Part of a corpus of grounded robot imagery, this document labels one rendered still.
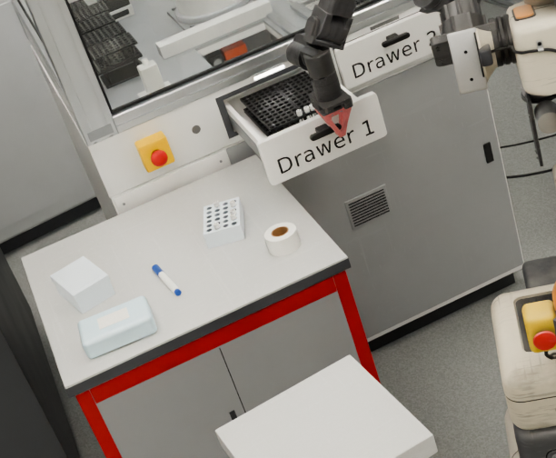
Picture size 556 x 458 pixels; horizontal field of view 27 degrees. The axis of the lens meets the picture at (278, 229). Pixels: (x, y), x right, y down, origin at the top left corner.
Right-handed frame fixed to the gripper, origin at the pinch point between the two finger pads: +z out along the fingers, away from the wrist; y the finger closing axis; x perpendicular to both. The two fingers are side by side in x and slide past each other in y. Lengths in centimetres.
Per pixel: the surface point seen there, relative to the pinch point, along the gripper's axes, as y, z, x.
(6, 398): 16, 36, 92
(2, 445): 16, 48, 98
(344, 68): 32.5, 1.5, -14.5
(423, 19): 32.6, -2.0, -37.5
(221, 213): 5.2, 9.0, 30.2
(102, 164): 34, -1, 49
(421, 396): 12, 89, -3
